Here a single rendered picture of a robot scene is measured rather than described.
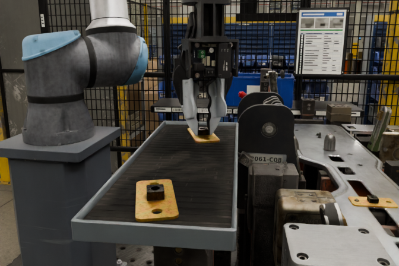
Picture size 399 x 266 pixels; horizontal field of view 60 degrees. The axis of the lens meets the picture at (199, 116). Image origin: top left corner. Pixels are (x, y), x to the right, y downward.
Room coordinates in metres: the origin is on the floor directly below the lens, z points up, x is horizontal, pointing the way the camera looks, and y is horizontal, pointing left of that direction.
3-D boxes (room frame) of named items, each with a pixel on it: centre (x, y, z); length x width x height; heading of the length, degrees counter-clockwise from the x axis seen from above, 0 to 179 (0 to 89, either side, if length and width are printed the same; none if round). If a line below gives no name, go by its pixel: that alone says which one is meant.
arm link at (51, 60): (0.76, 0.31, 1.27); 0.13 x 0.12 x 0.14; 125
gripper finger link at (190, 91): (0.52, 0.01, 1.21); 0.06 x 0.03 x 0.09; 12
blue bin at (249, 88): (1.54, -0.26, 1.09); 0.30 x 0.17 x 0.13; 78
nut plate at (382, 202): (0.63, -0.34, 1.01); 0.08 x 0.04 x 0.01; 84
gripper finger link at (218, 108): (0.53, -0.03, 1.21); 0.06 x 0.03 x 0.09; 12
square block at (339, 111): (1.35, -0.55, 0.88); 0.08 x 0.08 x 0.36; 84
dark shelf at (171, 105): (1.54, -0.24, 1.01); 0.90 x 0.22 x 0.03; 84
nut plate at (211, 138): (0.55, 0.00, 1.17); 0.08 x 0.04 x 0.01; 12
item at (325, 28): (1.63, -0.55, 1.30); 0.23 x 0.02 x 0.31; 84
